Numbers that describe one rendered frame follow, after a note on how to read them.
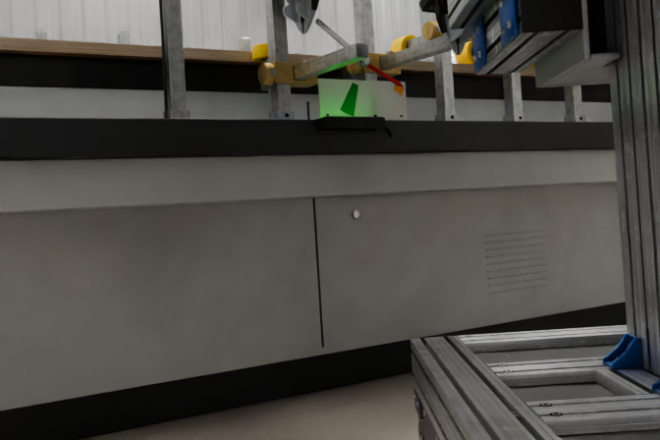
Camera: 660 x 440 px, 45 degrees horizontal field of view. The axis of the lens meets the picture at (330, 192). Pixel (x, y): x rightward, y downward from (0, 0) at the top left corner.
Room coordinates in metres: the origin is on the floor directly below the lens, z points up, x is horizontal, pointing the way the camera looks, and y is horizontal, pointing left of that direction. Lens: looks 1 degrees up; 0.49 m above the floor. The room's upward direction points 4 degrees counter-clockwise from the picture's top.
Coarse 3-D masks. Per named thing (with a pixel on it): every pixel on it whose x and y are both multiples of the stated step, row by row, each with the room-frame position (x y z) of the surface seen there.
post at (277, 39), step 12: (276, 0) 1.84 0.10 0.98; (276, 12) 1.84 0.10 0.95; (276, 24) 1.84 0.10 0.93; (276, 36) 1.83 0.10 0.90; (276, 48) 1.83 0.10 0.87; (276, 60) 1.83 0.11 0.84; (288, 60) 1.85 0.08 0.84; (276, 84) 1.83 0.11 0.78; (288, 84) 1.85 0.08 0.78; (276, 96) 1.84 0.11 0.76; (288, 96) 1.85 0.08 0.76; (276, 108) 1.84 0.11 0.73; (288, 108) 1.84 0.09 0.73
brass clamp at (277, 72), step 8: (264, 64) 1.82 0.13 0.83; (272, 64) 1.83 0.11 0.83; (280, 64) 1.83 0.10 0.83; (288, 64) 1.84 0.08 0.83; (296, 64) 1.85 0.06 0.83; (264, 72) 1.82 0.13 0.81; (272, 72) 1.81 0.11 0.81; (280, 72) 1.83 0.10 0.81; (288, 72) 1.84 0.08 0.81; (264, 80) 1.82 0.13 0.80; (272, 80) 1.82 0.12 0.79; (280, 80) 1.83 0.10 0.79; (288, 80) 1.84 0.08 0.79; (296, 80) 1.85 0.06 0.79; (304, 80) 1.86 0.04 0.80; (312, 80) 1.87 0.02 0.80
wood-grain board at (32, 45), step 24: (0, 48) 1.69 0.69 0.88; (24, 48) 1.71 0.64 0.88; (48, 48) 1.74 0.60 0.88; (72, 48) 1.77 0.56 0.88; (96, 48) 1.80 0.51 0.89; (120, 48) 1.83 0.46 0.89; (144, 48) 1.86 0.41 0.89; (192, 48) 1.92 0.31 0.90; (408, 72) 2.30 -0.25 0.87; (432, 72) 2.33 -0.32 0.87; (456, 72) 2.36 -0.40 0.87; (528, 72) 2.52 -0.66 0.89
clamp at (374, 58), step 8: (368, 56) 1.96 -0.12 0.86; (376, 56) 1.97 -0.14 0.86; (352, 64) 1.96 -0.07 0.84; (376, 64) 1.97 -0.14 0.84; (352, 72) 1.96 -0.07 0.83; (360, 72) 1.96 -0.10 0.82; (368, 72) 1.96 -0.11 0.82; (384, 72) 1.98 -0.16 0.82; (392, 72) 2.00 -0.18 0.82; (400, 72) 2.01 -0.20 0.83
